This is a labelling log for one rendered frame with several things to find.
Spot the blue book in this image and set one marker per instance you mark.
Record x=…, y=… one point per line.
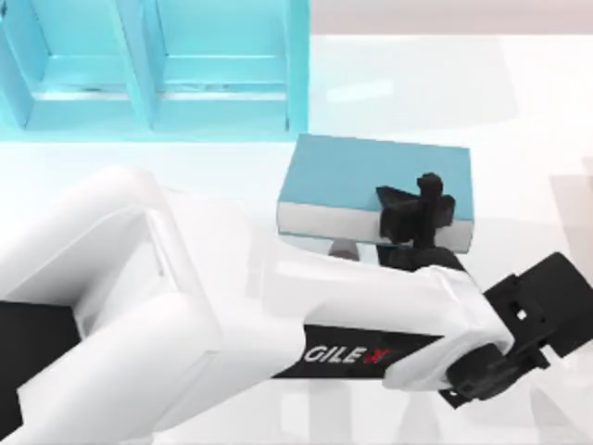
x=333, y=176

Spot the pale grey rounded box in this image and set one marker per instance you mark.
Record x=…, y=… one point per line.
x=344, y=250

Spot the light blue rack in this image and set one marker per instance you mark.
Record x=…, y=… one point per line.
x=139, y=69

